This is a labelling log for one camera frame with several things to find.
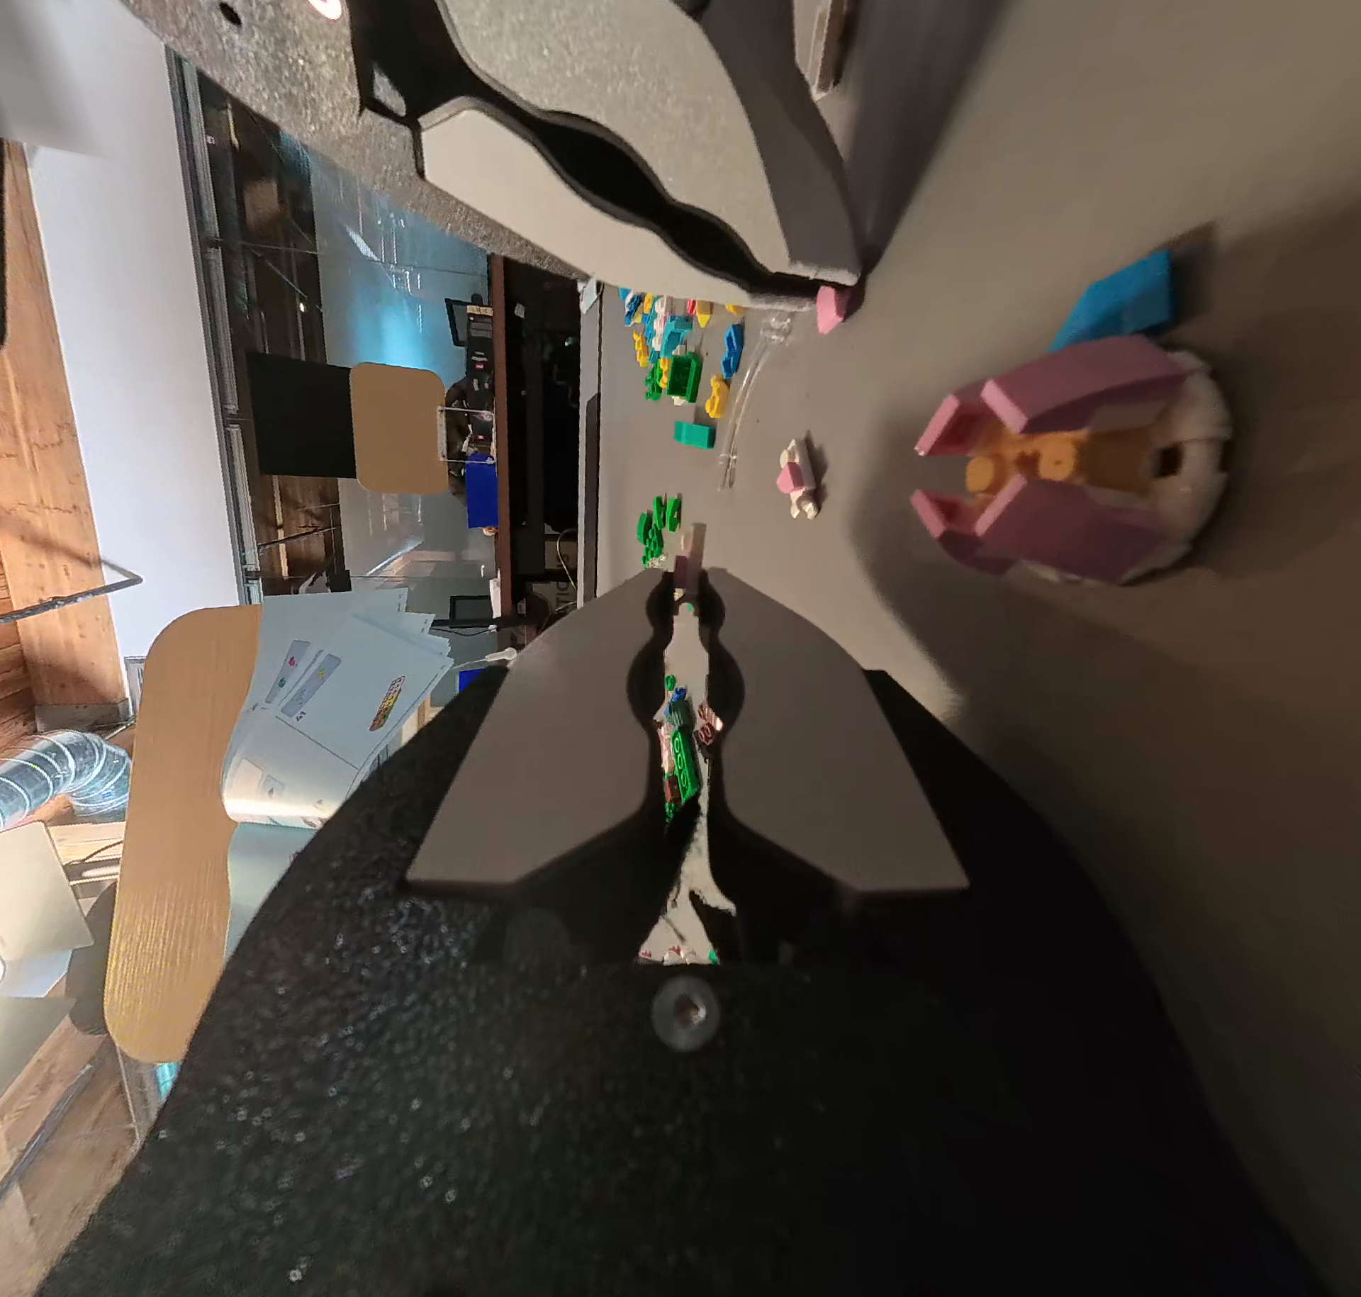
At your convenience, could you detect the blue lego piece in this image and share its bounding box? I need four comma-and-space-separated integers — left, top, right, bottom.
1046, 248, 1179, 352

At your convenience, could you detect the large pink lego flower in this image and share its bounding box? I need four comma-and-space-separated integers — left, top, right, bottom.
912, 335, 1234, 588

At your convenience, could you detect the pile of green brown lego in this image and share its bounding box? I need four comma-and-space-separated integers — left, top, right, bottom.
661, 675, 725, 823

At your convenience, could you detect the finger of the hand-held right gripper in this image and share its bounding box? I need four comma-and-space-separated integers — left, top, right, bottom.
417, 98, 782, 306
417, 0, 861, 284

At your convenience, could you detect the silver flexible duct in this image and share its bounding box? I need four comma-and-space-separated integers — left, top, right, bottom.
0, 728, 133, 830

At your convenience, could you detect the pile of blue yellow lego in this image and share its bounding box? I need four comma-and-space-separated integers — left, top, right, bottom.
619, 288, 746, 418

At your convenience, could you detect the transparent lego piece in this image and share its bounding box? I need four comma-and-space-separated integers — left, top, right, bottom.
716, 314, 793, 490

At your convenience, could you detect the light wooden chair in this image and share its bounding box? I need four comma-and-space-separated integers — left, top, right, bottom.
103, 603, 266, 1065

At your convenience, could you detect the white sheet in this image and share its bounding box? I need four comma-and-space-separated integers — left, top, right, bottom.
0, 821, 96, 1000

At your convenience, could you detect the tan chair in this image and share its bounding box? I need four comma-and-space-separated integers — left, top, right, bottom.
347, 361, 447, 495

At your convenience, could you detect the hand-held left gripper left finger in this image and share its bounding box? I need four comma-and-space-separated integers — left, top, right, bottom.
406, 571, 685, 962

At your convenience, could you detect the white lego plate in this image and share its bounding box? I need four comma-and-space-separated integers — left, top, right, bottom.
806, 0, 859, 97

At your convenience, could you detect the lego instruction booklet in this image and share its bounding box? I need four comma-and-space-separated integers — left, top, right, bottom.
220, 586, 459, 830

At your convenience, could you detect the small pink white lego flower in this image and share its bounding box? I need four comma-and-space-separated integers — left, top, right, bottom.
776, 437, 827, 520

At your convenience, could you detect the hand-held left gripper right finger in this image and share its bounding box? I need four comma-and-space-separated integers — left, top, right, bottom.
695, 569, 969, 962

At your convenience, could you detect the black panel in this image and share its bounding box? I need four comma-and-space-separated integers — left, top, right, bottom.
243, 352, 355, 480

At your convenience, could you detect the dark wooden shelf unit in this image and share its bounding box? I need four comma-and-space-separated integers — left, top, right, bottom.
487, 255, 585, 618

